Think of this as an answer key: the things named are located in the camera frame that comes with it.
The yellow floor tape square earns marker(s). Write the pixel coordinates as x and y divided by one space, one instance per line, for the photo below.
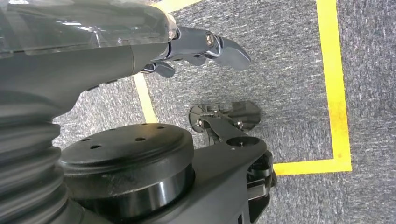
334 92

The black round joint housing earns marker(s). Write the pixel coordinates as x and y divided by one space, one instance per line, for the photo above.
130 154

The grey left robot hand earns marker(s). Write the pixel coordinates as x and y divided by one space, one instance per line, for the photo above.
77 46

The black castor wheel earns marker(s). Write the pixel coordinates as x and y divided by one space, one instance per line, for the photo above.
263 185

